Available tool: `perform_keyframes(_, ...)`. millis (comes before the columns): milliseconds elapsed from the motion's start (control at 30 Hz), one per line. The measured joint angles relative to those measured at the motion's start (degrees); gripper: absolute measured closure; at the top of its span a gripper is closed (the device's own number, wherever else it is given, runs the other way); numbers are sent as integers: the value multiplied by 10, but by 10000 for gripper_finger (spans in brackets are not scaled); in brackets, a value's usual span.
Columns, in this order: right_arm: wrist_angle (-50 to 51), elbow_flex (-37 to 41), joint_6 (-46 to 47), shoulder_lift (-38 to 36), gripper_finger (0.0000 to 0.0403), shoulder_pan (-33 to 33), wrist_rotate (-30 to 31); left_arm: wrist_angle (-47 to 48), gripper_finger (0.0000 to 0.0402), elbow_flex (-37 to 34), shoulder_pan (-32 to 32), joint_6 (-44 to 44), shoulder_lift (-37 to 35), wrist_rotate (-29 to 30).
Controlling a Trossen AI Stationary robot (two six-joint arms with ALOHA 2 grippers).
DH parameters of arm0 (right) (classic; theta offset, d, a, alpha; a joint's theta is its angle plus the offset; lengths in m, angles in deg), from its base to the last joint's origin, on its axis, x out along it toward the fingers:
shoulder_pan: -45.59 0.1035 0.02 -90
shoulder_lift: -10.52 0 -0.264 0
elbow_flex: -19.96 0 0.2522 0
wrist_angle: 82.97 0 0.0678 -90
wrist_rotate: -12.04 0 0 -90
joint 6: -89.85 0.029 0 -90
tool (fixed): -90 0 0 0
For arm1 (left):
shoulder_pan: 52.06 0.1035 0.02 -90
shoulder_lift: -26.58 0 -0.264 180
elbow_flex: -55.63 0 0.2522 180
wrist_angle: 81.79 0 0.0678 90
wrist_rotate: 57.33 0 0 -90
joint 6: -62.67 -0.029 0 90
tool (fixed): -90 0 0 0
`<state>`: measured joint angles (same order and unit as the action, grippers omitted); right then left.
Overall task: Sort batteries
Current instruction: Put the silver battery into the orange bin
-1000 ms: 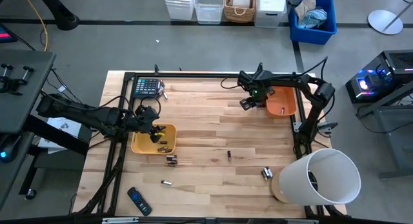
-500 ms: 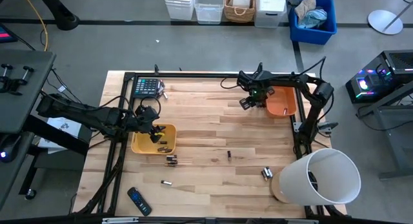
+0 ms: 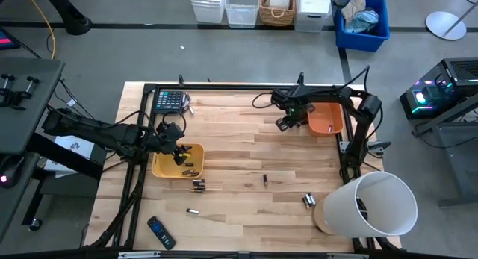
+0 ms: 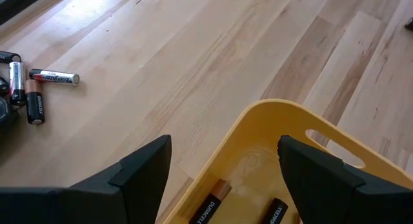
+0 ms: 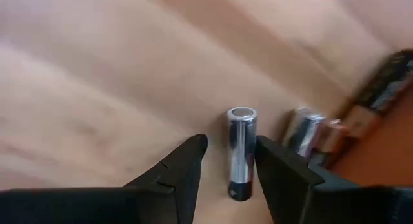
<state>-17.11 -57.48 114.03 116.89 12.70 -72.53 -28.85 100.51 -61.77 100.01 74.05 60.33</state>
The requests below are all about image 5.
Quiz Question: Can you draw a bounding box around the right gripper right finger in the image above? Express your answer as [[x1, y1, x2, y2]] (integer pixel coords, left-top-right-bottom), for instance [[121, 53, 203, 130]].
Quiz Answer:
[[254, 135, 413, 224]]

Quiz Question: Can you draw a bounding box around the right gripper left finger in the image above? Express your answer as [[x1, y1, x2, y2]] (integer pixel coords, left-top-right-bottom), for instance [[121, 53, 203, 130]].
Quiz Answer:
[[0, 134, 209, 224]]

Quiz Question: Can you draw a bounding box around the silver battery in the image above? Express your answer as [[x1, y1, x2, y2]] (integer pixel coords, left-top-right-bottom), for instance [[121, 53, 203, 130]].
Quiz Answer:
[[283, 107, 326, 159], [227, 107, 259, 203]]

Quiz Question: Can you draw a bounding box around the black copper battery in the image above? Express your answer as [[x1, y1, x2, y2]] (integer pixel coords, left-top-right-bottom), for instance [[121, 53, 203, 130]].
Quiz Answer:
[[337, 48, 413, 139]]

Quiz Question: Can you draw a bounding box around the orange plastic bin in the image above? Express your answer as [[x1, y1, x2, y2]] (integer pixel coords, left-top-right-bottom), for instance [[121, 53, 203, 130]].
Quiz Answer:
[[328, 85, 413, 188]]

